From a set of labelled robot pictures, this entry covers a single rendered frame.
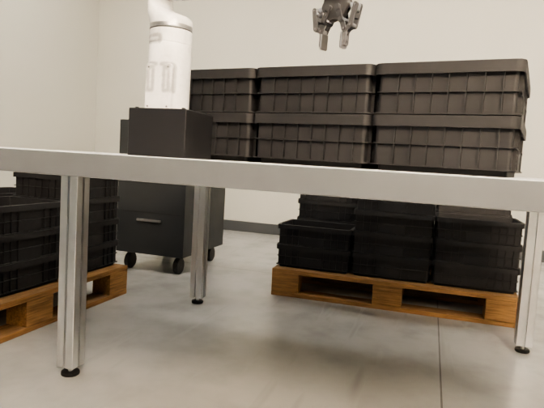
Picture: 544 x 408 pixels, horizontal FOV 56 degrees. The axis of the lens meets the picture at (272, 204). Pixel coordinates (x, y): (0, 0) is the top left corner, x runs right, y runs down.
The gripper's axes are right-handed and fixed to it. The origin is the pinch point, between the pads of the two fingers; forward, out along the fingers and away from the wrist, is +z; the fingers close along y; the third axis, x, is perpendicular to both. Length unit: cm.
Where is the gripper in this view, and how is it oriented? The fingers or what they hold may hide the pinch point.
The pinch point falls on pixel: (333, 43)
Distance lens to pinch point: 132.9
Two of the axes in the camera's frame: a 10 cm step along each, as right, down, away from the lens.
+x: 6.9, 0.0, 7.2
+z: -0.9, 9.9, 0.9
